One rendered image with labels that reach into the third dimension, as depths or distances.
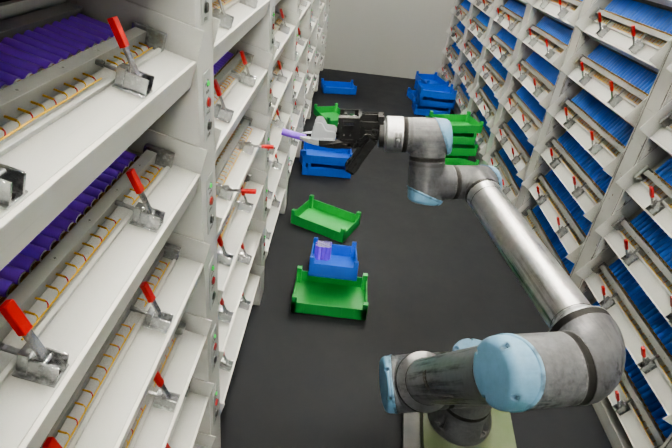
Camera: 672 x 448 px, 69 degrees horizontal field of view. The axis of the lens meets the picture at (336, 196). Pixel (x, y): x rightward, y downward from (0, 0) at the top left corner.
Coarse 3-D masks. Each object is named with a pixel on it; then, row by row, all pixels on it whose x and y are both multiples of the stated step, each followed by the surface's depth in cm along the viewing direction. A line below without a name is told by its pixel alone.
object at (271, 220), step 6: (282, 180) 245; (282, 186) 247; (276, 192) 242; (282, 192) 244; (276, 198) 237; (282, 198) 239; (276, 204) 231; (270, 210) 227; (276, 210) 229; (270, 216) 223; (276, 216) 225; (270, 222) 219; (270, 228) 215; (270, 234) 209; (270, 240) 208
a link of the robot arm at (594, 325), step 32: (480, 192) 118; (512, 224) 106; (512, 256) 102; (544, 256) 98; (544, 288) 92; (576, 288) 91; (544, 320) 92; (576, 320) 83; (608, 320) 82; (608, 352) 77; (608, 384) 75
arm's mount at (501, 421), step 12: (492, 408) 151; (420, 420) 149; (492, 420) 147; (504, 420) 148; (420, 432) 146; (432, 432) 142; (492, 432) 144; (504, 432) 144; (432, 444) 139; (444, 444) 139; (480, 444) 140; (492, 444) 141; (504, 444) 141
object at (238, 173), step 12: (252, 120) 156; (264, 120) 156; (252, 132) 153; (264, 132) 156; (228, 144) 141; (240, 156) 138; (252, 156) 140; (240, 168) 132; (228, 180) 125; (240, 180) 127; (216, 204) 114; (228, 204) 116; (216, 216) 102
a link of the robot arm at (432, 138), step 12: (408, 120) 120; (420, 120) 120; (432, 120) 120; (444, 120) 121; (408, 132) 119; (420, 132) 119; (432, 132) 119; (444, 132) 119; (408, 144) 120; (420, 144) 120; (432, 144) 119; (444, 144) 120; (420, 156) 121; (432, 156) 120; (444, 156) 122
